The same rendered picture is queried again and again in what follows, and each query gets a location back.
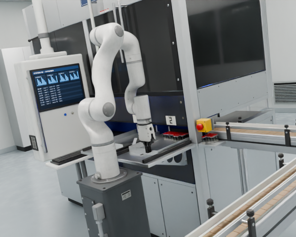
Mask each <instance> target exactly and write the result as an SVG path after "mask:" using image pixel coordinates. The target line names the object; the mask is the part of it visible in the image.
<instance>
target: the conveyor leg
mask: <svg viewBox="0 0 296 237"><path fill-rule="evenodd" d="M231 148H234V147H231ZM234 149H237V154H238V163H239V172H240V180H241V193H242V195H244V194H245V193H247V192H248V191H249V190H250V189H249V176H248V167H247V158H246V149H243V148H234Z"/></svg>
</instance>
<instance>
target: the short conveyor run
mask: <svg viewBox="0 0 296 237"><path fill-rule="evenodd" d="M238 119H239V121H238V123H231V122H216V124H214V127H215V128H214V130H211V131H209V132H207V134H209V133H212V134H218V140H222V141H226V144H225V145H223V146H226V147H234V148H243V149H251V150H263V151H272V152H280V153H288V154H296V125H295V126H291V125H271V124H251V123H242V120H241V117H238Z"/></svg>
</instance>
